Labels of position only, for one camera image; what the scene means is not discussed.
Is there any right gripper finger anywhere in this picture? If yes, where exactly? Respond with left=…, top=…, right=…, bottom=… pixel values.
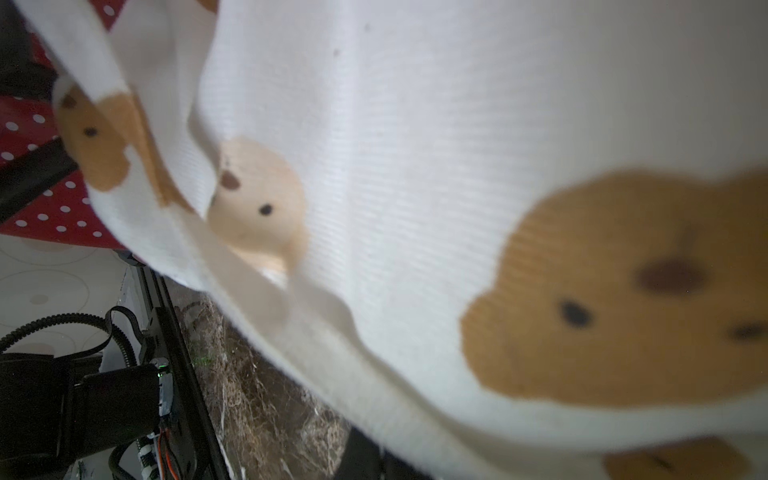
left=333, top=428, right=431, bottom=480

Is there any white bear print pillow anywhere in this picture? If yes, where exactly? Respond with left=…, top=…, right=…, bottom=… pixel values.
left=17, top=1, right=767, bottom=479

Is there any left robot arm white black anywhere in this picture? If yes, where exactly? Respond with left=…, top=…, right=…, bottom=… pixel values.
left=1, top=306, right=180, bottom=479

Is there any red polka dot toaster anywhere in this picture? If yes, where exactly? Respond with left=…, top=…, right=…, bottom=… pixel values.
left=1, top=1, right=123, bottom=250

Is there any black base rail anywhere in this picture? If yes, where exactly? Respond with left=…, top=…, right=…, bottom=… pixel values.
left=136, top=267, right=230, bottom=479

